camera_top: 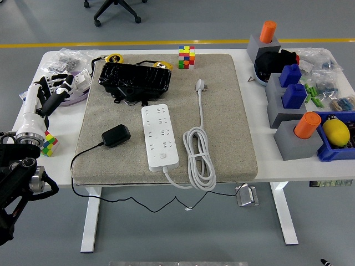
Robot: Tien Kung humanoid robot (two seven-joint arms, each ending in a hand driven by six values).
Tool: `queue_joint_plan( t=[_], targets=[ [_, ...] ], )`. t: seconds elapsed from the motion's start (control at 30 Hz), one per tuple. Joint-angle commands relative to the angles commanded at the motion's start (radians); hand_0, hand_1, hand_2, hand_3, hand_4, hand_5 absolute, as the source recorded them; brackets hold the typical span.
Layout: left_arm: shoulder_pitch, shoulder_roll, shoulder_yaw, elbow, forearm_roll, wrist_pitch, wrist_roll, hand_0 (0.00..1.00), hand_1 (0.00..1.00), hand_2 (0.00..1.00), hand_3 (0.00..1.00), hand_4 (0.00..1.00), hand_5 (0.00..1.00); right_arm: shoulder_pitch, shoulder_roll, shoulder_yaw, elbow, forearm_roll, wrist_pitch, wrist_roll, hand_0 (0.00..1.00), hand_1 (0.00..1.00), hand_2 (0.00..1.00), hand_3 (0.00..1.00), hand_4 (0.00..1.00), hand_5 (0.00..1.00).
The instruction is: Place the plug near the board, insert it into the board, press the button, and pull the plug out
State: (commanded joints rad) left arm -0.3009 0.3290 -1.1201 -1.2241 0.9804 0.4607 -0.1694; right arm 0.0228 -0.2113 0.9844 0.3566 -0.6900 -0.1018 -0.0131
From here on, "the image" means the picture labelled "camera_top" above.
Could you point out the clear bag of resistors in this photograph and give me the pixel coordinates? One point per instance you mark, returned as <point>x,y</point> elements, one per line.
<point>342,104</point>

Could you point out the clear bag of metal parts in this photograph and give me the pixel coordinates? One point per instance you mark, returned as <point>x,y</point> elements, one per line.
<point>69,59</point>

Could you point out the black office chair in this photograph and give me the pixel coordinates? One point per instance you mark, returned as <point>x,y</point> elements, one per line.
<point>116,5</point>

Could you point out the orange cylinder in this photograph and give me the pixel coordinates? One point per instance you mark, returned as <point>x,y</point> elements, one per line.
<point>267,31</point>
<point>306,126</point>

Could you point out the table height control panel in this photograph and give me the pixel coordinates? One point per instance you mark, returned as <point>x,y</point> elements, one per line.
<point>330,183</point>

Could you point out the silver metal floor box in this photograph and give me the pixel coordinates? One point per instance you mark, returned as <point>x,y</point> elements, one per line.
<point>247,195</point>

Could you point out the black cloth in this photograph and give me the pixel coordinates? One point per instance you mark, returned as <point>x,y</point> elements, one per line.
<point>273,62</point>

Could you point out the green plastic wall anchor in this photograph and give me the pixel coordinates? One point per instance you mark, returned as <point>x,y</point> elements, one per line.
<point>317,101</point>
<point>308,98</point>
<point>307,88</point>
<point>313,91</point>

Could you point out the black power adapter plug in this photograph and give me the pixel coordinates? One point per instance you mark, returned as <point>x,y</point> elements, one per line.
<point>116,135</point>

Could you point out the small metal screw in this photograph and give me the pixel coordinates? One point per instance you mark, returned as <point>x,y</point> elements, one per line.
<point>250,79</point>

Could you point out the clear bag of blue parts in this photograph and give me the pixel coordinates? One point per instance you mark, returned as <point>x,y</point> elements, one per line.
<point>319,62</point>

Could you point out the grey block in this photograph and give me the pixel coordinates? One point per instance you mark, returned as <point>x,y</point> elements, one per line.
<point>273,84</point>
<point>294,147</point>
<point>277,116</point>
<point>253,45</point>

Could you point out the white power strip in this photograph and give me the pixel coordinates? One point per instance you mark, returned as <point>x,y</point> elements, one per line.
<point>159,138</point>

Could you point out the grey-brown mat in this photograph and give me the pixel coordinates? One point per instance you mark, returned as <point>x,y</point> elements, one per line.
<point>227,124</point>

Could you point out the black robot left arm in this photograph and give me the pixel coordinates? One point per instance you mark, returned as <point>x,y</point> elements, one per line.
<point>16,180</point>

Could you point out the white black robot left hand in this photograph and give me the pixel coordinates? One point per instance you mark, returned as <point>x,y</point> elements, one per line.
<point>32,110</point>

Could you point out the white table leg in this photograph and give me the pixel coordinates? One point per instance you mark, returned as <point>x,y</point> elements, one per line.
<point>90,221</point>
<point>285,221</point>

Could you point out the blue block with knob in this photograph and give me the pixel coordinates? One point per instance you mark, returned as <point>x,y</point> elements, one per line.
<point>294,97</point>
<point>289,75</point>

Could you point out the yellow lemon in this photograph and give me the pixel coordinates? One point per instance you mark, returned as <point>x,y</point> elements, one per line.
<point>336,132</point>

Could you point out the white circuit breaker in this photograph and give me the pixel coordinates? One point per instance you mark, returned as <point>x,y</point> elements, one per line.
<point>22,95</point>

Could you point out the small red object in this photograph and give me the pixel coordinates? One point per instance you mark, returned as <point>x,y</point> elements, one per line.
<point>297,59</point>

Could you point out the black plastic-wrapped case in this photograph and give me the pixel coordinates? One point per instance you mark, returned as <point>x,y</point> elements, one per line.
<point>133,76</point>

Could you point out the purple tray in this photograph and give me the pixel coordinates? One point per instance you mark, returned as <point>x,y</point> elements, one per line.
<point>79,97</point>

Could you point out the blue plastic bin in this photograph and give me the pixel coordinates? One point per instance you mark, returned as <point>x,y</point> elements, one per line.
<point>327,155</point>

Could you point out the clear bag of blue terminals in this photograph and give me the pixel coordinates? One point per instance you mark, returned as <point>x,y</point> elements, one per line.
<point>327,88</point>

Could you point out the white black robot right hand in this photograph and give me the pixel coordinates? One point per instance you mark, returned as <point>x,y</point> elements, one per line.
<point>325,263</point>

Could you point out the colourful puzzle cube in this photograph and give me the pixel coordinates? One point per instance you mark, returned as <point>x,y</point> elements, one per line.
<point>186,56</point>
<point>50,145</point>

